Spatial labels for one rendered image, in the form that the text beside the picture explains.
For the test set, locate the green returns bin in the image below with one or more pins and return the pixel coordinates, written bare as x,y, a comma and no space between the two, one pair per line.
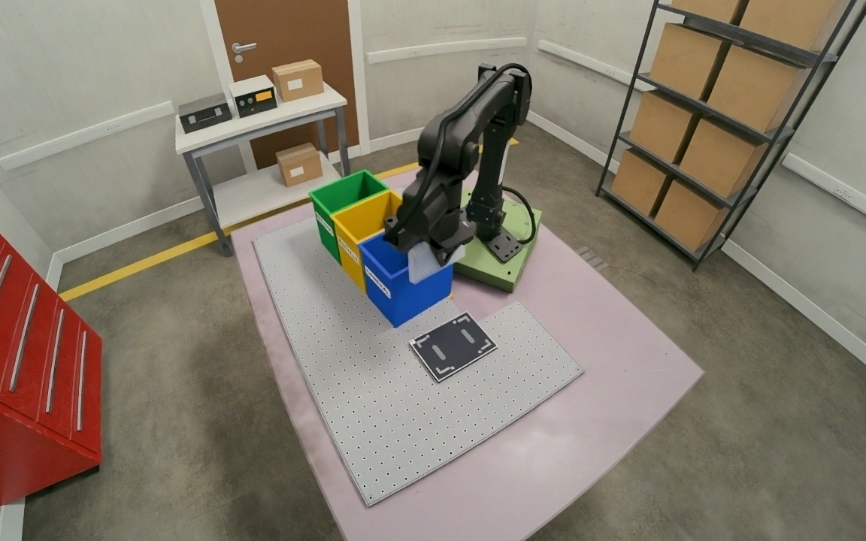
334,197

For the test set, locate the blue bin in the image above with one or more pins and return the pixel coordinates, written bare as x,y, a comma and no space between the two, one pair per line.
388,285

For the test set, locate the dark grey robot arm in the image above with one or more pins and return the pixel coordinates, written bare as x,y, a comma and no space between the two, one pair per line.
461,153

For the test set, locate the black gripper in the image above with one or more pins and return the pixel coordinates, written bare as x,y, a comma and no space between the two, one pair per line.
462,235

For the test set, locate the white well plate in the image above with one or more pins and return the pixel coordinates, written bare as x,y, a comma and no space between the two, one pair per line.
422,263

